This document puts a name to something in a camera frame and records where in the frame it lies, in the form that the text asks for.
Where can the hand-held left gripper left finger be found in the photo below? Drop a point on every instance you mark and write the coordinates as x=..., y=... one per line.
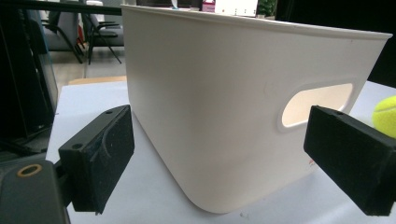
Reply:
x=93, y=161

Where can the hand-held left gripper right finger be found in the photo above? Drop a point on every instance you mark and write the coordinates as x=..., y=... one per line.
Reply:
x=348, y=155

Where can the yellow tennis ball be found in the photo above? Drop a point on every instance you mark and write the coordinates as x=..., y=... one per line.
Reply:
x=387, y=116

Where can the white plastic basket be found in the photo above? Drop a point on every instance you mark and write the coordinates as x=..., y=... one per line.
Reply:
x=202, y=102

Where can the wooden board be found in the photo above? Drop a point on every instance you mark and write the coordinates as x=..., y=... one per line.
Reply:
x=96, y=80

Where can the black monitor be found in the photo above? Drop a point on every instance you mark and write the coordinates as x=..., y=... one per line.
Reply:
x=21, y=81

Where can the black folding chair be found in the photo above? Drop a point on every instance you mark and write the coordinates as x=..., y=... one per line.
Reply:
x=102, y=32

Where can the grey office chair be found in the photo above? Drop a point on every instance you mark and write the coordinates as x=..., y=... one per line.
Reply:
x=63, y=26

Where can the black metal bar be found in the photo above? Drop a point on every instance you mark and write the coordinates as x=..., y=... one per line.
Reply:
x=62, y=7

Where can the green plant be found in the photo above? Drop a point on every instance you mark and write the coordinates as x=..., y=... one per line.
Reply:
x=267, y=7

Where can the white box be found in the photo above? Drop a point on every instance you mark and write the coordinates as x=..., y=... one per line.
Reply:
x=236, y=6

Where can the pink box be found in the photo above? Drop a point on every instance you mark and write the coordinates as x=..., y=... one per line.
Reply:
x=208, y=5

